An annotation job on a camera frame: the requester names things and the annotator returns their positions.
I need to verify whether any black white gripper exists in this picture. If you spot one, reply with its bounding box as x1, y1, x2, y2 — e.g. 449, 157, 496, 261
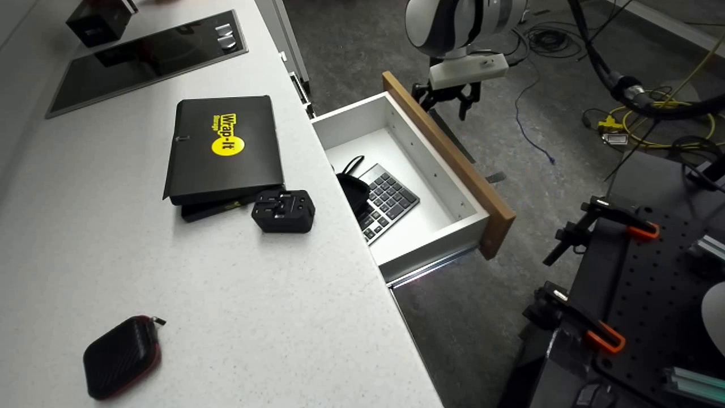
411, 51, 511, 121

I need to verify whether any wooden front white drawer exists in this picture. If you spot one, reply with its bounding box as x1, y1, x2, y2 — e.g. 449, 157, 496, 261
310, 70, 519, 287

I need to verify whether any black computer keyboard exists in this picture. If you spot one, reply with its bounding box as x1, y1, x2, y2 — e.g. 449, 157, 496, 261
351, 160, 421, 245

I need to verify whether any small black adapter cube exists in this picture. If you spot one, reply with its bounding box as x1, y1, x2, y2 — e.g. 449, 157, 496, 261
250, 188, 317, 236

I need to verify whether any black box with yellow sticker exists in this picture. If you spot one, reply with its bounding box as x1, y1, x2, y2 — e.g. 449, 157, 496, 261
160, 93, 286, 225

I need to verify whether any black perforated robot table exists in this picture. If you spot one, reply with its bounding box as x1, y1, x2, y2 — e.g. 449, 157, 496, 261
496, 168, 725, 408

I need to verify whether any black glass cooktop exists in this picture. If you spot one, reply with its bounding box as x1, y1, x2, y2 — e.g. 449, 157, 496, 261
44, 6, 250, 119

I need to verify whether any white round object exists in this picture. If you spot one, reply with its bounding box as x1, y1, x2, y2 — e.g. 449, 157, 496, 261
700, 278, 725, 357

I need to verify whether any aluminium extrusion bar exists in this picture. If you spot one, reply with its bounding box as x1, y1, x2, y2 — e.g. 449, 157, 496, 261
661, 364, 725, 408

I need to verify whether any small black red-trimmed pouch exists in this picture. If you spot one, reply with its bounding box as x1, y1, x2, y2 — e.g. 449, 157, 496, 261
82, 313, 167, 400

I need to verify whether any thin black cable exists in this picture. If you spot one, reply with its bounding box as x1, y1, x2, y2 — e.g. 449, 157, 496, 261
515, 73, 559, 168

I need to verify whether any silver cabinet door handle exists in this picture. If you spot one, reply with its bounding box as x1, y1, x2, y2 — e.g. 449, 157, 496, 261
291, 70, 314, 118

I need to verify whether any thick black cable bundle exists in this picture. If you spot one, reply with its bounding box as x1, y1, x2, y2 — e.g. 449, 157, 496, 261
566, 0, 725, 121

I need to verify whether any black clamp with orange handle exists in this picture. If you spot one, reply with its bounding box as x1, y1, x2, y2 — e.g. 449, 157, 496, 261
542, 197, 663, 267
530, 280, 629, 357

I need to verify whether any yellow cable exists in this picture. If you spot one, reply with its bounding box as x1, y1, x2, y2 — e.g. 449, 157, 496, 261
593, 33, 723, 154

